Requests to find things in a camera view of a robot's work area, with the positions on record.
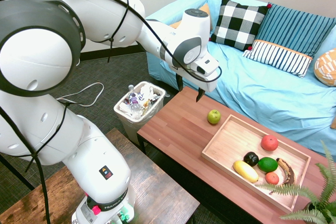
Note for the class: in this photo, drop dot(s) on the small orange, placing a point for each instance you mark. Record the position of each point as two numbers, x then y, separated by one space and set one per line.
272 178

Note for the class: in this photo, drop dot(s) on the large red-orange grapefruit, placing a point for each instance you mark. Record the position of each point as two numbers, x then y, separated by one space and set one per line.
270 143

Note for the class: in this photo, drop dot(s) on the dark rustic wooden table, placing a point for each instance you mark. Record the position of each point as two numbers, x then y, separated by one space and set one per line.
157 182

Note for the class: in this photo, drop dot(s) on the yellow mango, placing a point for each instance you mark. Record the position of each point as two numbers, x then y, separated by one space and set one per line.
245 171

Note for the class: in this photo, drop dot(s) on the blue striped pillow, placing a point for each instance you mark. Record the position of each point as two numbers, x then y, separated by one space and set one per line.
294 30

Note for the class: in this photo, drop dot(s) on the wooden tray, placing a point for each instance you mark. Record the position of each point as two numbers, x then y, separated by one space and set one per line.
233 140

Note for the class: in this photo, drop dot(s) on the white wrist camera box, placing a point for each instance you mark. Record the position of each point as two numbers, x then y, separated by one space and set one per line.
207 64

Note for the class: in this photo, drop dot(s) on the green fern plant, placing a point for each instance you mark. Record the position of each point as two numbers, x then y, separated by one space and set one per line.
312 216

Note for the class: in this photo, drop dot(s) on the plain orange pillow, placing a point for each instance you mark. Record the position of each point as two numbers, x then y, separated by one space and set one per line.
206 9

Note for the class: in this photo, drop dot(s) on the navy white striped pillow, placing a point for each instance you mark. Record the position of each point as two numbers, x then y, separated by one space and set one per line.
281 57

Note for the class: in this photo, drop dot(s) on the clear plastic bottle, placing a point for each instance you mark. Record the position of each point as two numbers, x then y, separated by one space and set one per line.
135 106

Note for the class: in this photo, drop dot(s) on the yellow white patterned pillow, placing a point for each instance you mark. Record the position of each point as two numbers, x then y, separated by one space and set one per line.
326 69

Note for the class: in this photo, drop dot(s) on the black fruit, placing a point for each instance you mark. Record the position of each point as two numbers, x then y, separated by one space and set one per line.
251 159

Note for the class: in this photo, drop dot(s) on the black plant pot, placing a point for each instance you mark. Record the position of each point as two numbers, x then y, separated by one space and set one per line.
312 206

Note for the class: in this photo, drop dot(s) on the green apple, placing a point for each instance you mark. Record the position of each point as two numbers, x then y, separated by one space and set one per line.
214 116

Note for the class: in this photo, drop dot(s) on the reddish wooden coffee table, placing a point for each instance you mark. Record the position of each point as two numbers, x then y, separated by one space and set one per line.
178 129

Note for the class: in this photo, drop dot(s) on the sofa with light blue cover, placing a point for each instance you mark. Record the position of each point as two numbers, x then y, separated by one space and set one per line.
249 90

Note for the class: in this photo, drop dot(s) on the brown overripe banana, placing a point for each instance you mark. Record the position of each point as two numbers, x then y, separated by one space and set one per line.
288 171

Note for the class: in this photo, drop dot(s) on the black stand leg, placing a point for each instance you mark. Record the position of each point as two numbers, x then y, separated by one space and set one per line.
18 174

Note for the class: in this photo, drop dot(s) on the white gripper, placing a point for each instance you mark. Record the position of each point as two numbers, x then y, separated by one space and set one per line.
211 85

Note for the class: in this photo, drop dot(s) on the brown object at sofa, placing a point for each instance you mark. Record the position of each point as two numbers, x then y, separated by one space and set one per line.
334 123

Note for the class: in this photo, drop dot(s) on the black white checkered pillow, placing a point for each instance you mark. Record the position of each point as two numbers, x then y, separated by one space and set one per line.
236 24

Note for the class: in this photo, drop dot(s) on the beige trash bin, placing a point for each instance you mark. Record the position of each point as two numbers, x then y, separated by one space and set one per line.
131 127

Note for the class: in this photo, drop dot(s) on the green lime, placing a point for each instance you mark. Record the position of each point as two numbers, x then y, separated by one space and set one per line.
267 164

